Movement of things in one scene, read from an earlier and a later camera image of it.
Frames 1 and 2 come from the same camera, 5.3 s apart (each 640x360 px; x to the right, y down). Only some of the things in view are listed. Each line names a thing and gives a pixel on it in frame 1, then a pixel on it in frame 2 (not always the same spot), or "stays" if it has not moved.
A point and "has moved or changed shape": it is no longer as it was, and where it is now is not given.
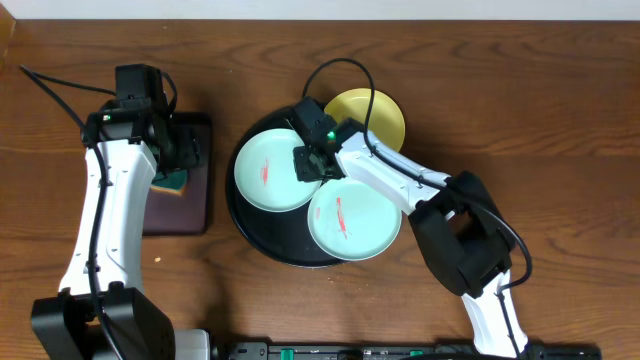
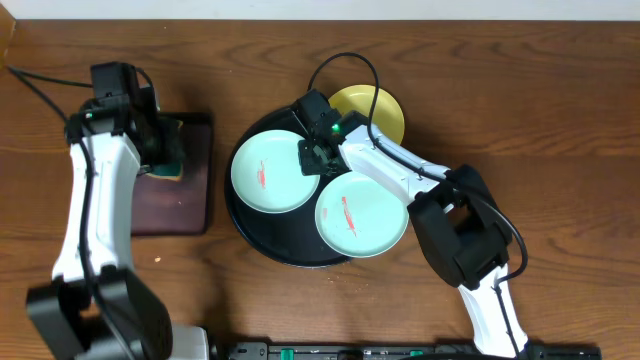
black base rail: x=303 y=350 stays
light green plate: x=353 y=221 has moved or changed shape
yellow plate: x=386 y=123 stays
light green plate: x=266 y=174 stays
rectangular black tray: x=172 y=213 stays
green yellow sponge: x=173 y=183 has moved or changed shape
